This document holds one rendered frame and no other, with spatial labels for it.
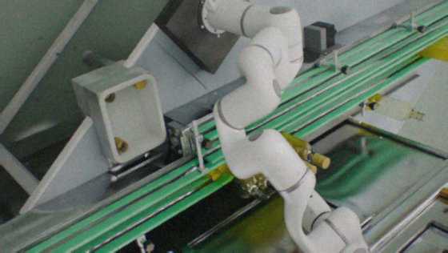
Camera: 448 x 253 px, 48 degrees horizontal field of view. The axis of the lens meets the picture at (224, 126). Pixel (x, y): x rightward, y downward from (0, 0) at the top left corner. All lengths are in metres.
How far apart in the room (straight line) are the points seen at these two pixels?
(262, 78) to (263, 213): 0.60
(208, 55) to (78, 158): 0.49
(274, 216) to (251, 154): 0.51
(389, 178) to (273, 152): 0.77
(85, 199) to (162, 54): 0.47
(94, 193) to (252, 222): 0.46
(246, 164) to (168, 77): 0.57
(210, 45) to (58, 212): 0.65
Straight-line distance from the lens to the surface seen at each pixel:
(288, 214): 1.13
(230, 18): 1.44
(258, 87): 1.07
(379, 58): 2.08
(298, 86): 1.69
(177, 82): 1.59
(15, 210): 1.91
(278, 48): 1.22
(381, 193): 1.70
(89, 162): 1.52
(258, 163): 1.07
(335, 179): 1.75
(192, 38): 1.51
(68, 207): 1.45
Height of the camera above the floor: 1.99
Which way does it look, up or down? 45 degrees down
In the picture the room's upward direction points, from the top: 115 degrees clockwise
